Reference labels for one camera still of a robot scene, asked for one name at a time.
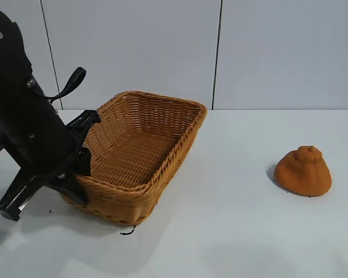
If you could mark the brown woven wicker basket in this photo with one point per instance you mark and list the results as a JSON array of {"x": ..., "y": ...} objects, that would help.
[{"x": 139, "y": 144}]

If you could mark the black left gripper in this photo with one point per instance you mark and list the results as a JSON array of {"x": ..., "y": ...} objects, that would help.
[{"x": 32, "y": 136}]

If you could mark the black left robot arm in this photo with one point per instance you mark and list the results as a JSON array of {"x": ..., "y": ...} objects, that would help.
[{"x": 5, "y": 58}]

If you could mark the orange swirl bread toy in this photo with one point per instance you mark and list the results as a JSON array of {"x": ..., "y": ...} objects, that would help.
[{"x": 301, "y": 176}]

